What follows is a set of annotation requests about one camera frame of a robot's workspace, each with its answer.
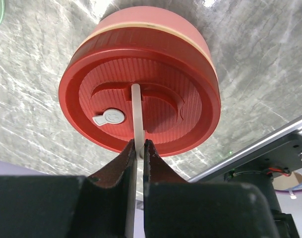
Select black and red wires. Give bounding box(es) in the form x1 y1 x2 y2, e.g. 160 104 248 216
229 167 292 178

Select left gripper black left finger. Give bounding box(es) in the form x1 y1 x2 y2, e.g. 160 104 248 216
0 141 136 238

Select red round lid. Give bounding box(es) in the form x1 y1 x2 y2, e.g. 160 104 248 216
59 26 221 156

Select cream inner bowl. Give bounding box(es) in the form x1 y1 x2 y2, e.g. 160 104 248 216
82 6 216 71

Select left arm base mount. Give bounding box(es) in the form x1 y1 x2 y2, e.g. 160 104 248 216
224 132 302 238

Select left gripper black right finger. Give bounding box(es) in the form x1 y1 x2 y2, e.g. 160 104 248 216
143 140 279 238

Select aluminium rail frame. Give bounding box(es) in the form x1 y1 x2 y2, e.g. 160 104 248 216
188 115 302 182

